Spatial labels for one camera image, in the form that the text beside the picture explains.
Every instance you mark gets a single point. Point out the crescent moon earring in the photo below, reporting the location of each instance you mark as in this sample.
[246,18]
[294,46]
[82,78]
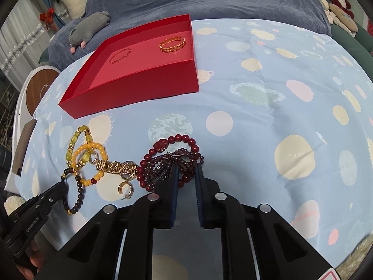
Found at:
[126,190]

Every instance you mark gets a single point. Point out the white round wooden-top device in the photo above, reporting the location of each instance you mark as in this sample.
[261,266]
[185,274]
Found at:
[36,85]

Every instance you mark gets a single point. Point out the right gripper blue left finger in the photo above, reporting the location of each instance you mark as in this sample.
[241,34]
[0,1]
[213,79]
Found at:
[166,205]

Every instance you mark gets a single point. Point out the thin gold wire bangle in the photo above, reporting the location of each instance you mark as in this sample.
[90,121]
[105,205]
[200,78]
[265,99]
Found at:
[119,55]

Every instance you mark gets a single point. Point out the dark blue blanket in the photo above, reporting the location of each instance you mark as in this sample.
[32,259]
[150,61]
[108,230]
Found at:
[126,14]

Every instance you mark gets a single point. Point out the red cardboard box tray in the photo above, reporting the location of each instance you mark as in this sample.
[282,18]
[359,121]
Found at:
[145,74]

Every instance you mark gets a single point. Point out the beige flat plush toy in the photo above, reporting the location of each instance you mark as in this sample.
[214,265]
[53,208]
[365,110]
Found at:
[344,18]

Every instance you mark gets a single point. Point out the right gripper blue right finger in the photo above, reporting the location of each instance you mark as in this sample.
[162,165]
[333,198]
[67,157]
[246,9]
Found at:
[205,193]

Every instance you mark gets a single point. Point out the gold chain bangle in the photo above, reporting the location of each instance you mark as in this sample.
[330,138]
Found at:
[172,44]

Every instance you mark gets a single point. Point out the white sheer curtain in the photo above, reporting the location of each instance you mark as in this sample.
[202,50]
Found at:
[23,40]

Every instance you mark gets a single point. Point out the person's left hand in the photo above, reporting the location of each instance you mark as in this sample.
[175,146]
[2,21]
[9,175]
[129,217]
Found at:
[36,258]

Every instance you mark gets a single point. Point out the cream fluffy rug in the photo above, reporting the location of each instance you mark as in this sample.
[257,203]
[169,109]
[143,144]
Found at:
[353,261]

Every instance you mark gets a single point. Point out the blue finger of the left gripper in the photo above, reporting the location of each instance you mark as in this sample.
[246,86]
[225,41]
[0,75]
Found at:
[51,196]

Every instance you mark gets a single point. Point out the grey mouse plush toy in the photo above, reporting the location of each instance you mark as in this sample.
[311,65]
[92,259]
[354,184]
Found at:
[81,35]

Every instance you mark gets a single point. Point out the red bow ribbon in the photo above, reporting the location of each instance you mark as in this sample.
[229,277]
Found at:
[47,19]

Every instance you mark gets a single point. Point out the light blue planet bedsheet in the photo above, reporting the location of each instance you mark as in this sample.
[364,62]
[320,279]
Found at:
[283,116]

